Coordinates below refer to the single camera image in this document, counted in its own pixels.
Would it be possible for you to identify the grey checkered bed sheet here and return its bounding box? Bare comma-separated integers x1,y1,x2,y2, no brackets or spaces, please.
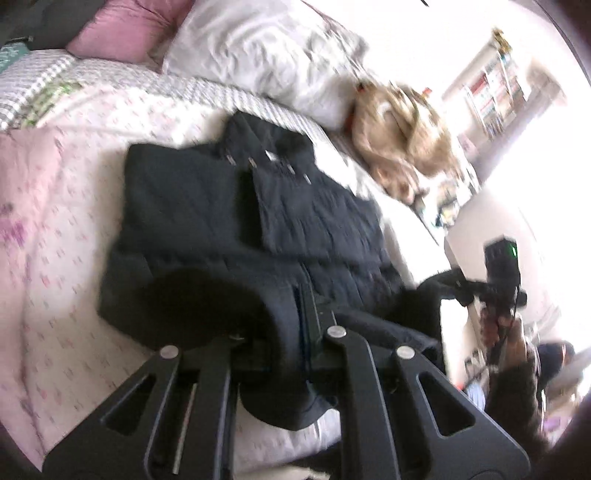
0,48,333,139

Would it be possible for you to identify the white pillow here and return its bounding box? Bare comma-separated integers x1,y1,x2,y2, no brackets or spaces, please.
161,0,370,130

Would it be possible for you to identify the pink floral blanket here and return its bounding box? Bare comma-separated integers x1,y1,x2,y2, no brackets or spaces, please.
0,129,65,296

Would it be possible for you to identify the dark grey cushion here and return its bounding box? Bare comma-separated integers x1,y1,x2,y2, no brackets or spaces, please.
0,0,112,49

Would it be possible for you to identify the white cherry print duvet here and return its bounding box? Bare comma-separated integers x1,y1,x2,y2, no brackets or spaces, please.
0,78,453,467

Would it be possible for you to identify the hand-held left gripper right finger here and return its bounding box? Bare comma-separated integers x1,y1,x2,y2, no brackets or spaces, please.
293,281,529,480

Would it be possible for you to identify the teal patterned cushion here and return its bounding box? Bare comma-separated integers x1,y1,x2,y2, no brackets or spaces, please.
0,39,33,72

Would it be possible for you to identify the person's right hand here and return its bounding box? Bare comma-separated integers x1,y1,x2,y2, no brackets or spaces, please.
479,308,532,367

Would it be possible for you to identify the white bookshelf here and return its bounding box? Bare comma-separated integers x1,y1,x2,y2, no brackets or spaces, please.
443,28,568,153

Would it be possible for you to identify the dark blue cloth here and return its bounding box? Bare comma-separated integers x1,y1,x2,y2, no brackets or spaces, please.
538,342,578,388

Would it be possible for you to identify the black quilted jacket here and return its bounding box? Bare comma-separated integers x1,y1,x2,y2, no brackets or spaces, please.
97,111,446,432

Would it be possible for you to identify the person's right forearm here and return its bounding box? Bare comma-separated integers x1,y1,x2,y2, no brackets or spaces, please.
485,353,555,462

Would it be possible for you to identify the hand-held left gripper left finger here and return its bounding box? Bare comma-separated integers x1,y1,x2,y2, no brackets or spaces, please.
41,335,250,480

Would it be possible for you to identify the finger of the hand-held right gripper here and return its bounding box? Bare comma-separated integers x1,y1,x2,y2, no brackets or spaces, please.
431,270,476,305

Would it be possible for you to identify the beige fleece robe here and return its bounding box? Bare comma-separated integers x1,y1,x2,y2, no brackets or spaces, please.
351,80,462,204

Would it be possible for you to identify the pink velvet pillow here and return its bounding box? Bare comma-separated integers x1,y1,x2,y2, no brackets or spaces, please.
67,0,195,63

